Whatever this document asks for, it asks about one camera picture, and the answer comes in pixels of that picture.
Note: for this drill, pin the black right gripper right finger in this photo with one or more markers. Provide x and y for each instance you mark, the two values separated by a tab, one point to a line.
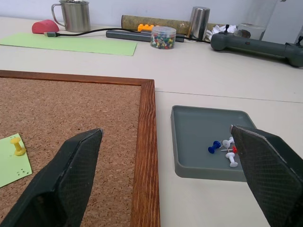
262	175

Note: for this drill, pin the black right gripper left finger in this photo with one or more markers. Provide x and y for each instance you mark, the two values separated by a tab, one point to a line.
71	179

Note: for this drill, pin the white push pin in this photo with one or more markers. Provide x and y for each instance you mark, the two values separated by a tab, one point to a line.
227	142
231	159

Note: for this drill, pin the red push pin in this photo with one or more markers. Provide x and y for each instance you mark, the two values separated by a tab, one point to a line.
234	149

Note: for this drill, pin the blue push pin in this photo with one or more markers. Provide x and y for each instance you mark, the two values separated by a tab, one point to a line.
214	146

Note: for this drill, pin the green paper note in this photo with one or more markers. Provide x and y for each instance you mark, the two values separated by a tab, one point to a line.
11	165

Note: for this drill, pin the yellow push pin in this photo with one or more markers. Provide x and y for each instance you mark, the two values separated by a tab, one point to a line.
17	147

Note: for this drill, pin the clear jar of pins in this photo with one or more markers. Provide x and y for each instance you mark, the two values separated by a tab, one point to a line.
163	37

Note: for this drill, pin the grey plastic tray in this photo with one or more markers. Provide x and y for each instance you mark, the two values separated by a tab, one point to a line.
201	142

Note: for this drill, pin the grey handheld controller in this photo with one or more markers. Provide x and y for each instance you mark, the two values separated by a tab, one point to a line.
255	46

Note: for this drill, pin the green paper sheet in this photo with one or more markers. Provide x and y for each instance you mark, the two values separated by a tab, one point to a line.
71	44

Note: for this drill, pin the clear glass container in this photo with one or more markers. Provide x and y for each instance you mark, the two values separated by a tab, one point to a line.
251	30

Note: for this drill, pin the crumpled white paper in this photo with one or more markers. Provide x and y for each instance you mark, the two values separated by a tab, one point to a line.
222	29

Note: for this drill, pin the dark grey flat hub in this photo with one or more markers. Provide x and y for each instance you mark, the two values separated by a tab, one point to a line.
127	35

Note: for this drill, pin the red rounded object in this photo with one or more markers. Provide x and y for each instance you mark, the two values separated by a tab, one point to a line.
45	26

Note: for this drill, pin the stainless steel mug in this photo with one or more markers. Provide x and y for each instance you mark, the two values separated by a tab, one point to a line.
75	16

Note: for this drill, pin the stainless steel tumbler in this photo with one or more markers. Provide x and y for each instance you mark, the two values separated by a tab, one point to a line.
199	22

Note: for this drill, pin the orange toy brick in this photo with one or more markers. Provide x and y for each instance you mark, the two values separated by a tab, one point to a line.
146	27

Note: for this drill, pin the rolled cork mat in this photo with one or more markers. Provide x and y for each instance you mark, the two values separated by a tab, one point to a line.
165	23

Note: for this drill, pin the cork board with wooden frame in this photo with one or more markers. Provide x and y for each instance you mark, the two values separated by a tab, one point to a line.
78	132

